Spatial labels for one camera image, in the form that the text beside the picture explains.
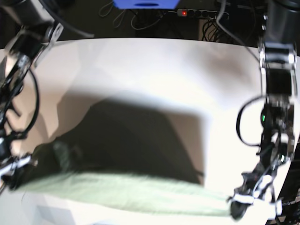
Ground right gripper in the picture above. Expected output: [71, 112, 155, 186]
[0, 153, 38, 185]

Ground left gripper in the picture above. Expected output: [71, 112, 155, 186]
[227, 161, 278, 220]

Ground green t-shirt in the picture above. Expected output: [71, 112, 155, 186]
[10, 139, 230, 217]

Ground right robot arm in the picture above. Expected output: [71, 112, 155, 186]
[0, 0, 74, 188]

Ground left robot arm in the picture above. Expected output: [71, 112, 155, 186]
[229, 0, 300, 220]

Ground black power strip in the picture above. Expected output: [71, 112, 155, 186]
[176, 8, 219, 19]

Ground blue box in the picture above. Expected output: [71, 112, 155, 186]
[113, 0, 179, 9]

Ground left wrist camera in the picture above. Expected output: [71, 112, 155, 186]
[253, 199, 283, 219]

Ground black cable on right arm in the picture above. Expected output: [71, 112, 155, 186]
[4, 67, 40, 139]

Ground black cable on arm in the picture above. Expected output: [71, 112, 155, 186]
[236, 95, 268, 147]
[4, 67, 40, 139]

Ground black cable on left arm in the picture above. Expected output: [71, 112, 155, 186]
[236, 95, 268, 147]

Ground grey floor cables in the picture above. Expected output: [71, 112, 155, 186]
[98, 2, 167, 30]

